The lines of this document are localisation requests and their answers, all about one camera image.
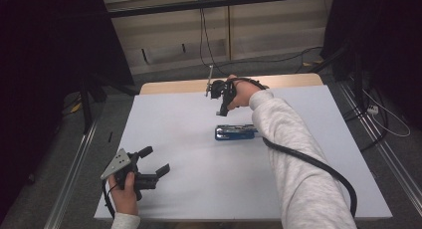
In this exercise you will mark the aluminium floor rail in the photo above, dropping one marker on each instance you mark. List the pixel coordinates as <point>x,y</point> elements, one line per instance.
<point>71,179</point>
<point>381,146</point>

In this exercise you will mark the black stand leg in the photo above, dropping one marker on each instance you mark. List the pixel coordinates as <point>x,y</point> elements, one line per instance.
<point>88,103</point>
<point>356,86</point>

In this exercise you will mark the blue stapler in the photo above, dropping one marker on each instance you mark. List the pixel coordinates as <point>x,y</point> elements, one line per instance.
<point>235,132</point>

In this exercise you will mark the light wooden cabinet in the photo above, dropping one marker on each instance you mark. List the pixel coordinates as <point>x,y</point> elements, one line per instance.
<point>265,33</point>

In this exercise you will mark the black curtain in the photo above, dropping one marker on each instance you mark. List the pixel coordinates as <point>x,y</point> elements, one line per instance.
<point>49,73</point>
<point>381,49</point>

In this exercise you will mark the person's right hand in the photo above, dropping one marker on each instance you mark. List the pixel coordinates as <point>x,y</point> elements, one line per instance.
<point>244,93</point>

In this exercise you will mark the black horizontal bar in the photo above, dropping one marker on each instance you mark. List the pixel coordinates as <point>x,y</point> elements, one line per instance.
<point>219,2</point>

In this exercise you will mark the person's left hand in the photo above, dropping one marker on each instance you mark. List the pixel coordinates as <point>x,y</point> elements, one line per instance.
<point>125,197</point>

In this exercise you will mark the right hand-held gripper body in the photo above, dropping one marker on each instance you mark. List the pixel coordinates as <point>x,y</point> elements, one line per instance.
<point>221,89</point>

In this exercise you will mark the white power strip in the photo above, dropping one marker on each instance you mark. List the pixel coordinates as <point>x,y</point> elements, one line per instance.
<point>373,109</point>

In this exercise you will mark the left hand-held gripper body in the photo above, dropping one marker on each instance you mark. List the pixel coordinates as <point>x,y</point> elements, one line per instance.
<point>123,166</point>

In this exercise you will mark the white table cover sheet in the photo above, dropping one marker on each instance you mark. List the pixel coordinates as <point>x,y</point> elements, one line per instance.
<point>199,176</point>

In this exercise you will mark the wooden table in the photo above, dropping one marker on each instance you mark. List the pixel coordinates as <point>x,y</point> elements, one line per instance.
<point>179,85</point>

